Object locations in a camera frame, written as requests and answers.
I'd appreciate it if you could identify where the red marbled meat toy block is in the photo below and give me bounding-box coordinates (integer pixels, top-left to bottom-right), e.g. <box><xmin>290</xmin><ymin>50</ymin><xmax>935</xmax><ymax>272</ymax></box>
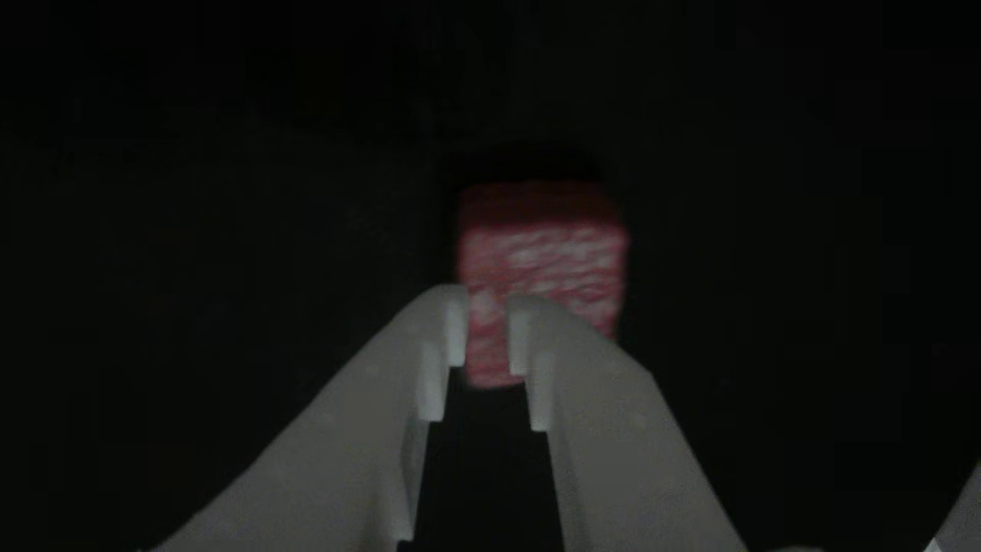
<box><xmin>457</xmin><ymin>181</ymin><xmax>630</xmax><ymax>390</ymax></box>

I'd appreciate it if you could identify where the black desk mat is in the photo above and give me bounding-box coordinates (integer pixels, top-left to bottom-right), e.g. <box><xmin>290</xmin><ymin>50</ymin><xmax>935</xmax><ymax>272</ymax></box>
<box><xmin>0</xmin><ymin>0</ymin><xmax>981</xmax><ymax>552</ymax></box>

